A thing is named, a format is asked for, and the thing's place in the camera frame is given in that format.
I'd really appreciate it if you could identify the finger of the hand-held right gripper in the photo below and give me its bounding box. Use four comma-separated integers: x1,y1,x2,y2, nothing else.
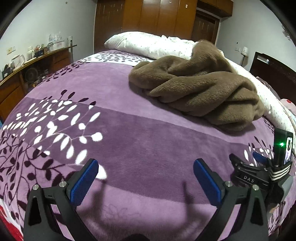
253,152,270,165
229,153,249,171

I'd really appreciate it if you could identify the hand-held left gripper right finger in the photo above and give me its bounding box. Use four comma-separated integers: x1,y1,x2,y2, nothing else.
193,158,270,241

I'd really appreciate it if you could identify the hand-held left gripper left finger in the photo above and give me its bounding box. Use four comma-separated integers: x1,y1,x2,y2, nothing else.
24,158,99,241

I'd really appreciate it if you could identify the brown fleece garment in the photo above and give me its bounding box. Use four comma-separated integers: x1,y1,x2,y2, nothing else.
128,40,266,133

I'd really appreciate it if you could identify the pink pillow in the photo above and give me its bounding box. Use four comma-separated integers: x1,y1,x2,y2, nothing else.
281,98,296,112

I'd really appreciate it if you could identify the purple leaf-print blanket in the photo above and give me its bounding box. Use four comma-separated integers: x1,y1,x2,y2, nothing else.
0,50,296,241

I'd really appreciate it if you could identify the red striped sheet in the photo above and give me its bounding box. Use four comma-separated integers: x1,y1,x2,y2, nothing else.
0,202,23,241

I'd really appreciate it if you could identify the dark wooden headboard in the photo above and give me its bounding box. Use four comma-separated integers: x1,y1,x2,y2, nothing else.
250,51,296,102

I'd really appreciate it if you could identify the bedside table lamp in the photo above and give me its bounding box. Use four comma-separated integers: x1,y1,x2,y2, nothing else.
240,46,249,67

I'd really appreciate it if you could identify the wooden desk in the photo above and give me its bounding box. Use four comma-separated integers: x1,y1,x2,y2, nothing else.
0,44,77,121

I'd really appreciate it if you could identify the small desk fan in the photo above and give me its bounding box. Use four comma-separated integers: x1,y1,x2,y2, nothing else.
25,67,38,81

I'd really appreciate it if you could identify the white kettle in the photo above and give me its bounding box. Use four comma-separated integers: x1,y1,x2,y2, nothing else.
10,54,25,71

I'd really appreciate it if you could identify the wooden door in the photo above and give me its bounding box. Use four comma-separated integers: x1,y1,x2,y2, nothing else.
191,11,220,45

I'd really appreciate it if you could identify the clear plastic box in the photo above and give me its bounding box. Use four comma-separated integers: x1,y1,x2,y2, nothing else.
47,31,65,51

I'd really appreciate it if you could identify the white dotted duvet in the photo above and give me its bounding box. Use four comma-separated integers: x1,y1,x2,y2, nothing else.
104,32,296,142

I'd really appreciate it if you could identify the wooden wardrobe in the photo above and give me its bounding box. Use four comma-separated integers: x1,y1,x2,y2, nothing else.
94,0,233,54

